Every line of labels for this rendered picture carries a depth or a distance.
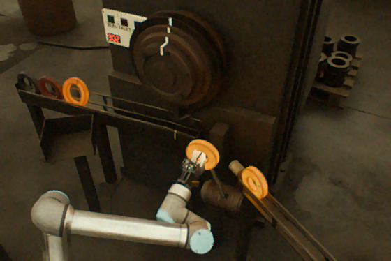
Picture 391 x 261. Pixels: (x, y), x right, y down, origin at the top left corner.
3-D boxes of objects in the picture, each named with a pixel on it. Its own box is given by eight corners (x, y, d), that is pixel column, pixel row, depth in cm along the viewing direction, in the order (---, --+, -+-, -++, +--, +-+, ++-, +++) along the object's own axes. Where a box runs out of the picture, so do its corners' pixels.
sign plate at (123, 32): (109, 40, 201) (104, 8, 189) (151, 51, 193) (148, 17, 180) (106, 42, 199) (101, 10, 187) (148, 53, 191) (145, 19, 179)
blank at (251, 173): (252, 192, 184) (246, 196, 182) (243, 164, 181) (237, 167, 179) (271, 199, 170) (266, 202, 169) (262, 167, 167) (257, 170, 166)
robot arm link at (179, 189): (188, 205, 159) (168, 197, 163) (193, 195, 162) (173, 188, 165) (186, 197, 152) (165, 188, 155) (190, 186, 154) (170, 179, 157)
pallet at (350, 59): (218, 72, 367) (220, 31, 338) (249, 37, 420) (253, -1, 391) (343, 109, 326) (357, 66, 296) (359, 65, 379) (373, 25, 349)
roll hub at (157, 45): (144, 87, 184) (139, 35, 165) (196, 103, 175) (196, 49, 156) (138, 93, 180) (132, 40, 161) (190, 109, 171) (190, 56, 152)
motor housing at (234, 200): (207, 229, 238) (209, 172, 202) (239, 242, 231) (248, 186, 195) (197, 245, 229) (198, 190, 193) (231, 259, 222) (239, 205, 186)
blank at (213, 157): (187, 135, 170) (183, 139, 168) (218, 143, 164) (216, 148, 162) (190, 160, 180) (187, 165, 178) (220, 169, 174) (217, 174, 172)
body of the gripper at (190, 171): (201, 162, 159) (188, 186, 154) (203, 171, 166) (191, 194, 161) (185, 155, 161) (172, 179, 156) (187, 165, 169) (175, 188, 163)
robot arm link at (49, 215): (25, 204, 126) (218, 229, 138) (34, 195, 138) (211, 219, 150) (20, 236, 126) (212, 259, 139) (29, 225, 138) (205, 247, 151)
